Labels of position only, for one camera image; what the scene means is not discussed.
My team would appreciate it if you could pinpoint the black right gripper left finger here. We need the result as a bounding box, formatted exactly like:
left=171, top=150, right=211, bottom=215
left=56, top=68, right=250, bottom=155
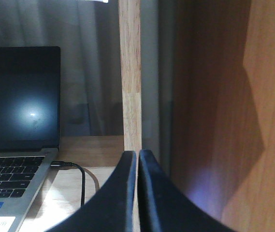
left=49, top=151, right=136, bottom=232

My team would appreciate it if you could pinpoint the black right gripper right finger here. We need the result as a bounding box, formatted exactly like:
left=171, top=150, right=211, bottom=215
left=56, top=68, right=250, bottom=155
left=138, top=149, right=231, bottom=232

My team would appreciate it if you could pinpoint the wooden shelf unit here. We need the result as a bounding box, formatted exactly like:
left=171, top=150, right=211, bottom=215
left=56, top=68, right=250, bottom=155
left=18, top=0, right=275, bottom=232

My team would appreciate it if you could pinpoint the grey laptop with stickers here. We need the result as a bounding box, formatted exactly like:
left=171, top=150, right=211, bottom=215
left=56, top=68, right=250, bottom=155
left=0, top=46, right=61, bottom=232

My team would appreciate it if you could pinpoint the black laptop cable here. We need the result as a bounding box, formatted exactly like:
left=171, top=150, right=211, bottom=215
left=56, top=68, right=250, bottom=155
left=50, top=160, right=86, bottom=207

